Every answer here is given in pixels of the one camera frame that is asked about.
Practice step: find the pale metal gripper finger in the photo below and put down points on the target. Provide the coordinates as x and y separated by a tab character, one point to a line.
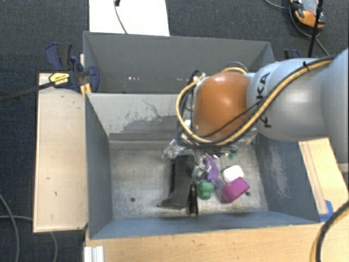
198	171
172	149

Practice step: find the purple toy eggplant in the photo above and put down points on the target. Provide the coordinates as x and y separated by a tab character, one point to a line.
211	171

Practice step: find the green toy vegetable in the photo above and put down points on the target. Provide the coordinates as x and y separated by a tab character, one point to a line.
205	190

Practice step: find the dark green flat block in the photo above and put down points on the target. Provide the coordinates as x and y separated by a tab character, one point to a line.
180	181

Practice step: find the white box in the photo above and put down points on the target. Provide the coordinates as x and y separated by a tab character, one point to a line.
232	173

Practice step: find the black cylindrical tool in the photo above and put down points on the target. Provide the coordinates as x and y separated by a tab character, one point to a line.
193	201

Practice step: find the grey metal bin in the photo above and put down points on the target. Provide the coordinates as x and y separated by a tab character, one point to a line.
141	173

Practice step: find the magenta box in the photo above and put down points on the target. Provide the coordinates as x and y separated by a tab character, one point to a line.
235	190

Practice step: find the pale wood board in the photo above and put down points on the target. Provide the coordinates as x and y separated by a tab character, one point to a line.
60	157

